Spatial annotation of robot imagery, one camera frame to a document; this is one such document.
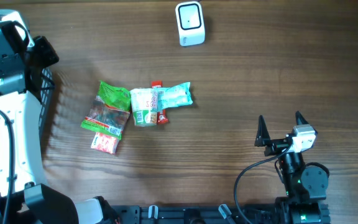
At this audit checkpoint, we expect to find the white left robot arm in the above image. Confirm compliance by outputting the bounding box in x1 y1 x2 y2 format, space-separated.
0 32 110 223

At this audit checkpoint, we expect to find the green snack bag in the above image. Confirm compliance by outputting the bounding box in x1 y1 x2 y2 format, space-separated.
81 81 131 140

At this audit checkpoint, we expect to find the white barcode scanner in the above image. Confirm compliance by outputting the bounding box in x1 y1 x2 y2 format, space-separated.
175 1 206 47

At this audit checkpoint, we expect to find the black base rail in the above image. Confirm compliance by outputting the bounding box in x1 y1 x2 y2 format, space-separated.
104 203 331 224

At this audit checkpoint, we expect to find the green instant noodle cup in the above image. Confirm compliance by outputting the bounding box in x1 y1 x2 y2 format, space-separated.
130 88 158 127

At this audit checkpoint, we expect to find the red snack packet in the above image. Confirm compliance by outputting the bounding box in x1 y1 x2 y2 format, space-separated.
91 133 119 154

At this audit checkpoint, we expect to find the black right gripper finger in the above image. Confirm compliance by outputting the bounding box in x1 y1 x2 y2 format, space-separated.
295 111 309 125
254 115 270 147

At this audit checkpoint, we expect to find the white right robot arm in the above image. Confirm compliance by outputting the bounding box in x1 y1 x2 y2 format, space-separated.
255 111 331 223

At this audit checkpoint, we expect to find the light blue snack packet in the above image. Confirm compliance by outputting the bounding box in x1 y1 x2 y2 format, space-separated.
155 82 193 111

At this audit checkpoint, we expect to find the red coffee stick sachet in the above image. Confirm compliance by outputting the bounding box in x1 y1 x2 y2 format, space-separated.
151 80 169 124

